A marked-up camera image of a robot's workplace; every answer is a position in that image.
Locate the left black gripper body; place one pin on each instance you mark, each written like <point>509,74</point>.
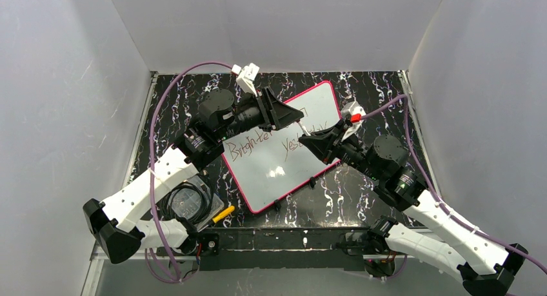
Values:
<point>264,108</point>

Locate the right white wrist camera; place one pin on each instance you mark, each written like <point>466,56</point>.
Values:
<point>355,113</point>

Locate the clear plastic parts box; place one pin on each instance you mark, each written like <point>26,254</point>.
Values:
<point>194,199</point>

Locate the pink framed whiteboard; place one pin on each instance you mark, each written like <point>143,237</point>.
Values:
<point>267,166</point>

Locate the yellow handled tool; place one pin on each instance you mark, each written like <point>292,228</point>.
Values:
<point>223,214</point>

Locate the aluminium frame rail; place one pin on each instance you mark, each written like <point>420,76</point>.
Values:
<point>223,241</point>

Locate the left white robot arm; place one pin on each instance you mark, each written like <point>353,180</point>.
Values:
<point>127,222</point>

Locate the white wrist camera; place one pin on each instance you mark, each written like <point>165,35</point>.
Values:
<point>245,77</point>
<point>355,113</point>

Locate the white marker pen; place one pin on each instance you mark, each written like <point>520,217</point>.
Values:
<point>303,128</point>

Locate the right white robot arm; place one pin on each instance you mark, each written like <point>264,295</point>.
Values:
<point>480,265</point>

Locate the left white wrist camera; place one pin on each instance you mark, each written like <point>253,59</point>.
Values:
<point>245,77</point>

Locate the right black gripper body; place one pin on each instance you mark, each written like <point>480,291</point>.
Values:
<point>338,142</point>

